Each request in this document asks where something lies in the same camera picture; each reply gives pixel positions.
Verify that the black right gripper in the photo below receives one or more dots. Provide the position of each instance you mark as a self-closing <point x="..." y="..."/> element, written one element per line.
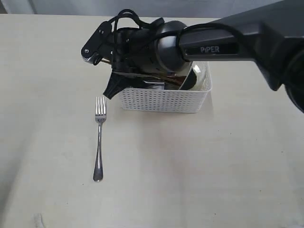
<point x="134" y="54"/>

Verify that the silver metal fork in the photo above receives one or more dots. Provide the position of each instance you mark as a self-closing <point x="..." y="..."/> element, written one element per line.
<point x="100" y="118"/>

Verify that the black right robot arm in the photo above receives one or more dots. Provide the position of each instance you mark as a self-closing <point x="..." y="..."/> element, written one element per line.
<point x="271" y="36"/>

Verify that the silver metal cup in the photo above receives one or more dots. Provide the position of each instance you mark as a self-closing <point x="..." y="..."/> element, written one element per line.
<point x="157" y="85"/>

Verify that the brown wooden spoon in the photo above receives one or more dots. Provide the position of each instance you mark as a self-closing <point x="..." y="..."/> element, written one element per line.
<point x="175" y="81"/>

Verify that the white perforated plastic basket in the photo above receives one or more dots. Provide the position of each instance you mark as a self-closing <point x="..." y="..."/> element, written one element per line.
<point x="170" y="101"/>

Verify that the speckled white bowl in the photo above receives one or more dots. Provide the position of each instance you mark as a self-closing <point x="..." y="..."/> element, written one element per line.
<point x="195" y="78"/>

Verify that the grey backdrop curtain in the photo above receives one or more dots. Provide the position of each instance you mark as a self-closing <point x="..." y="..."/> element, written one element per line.
<point x="144" y="8"/>

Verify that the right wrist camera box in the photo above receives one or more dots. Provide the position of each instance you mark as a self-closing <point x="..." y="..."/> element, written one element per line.
<point x="100" y="45"/>

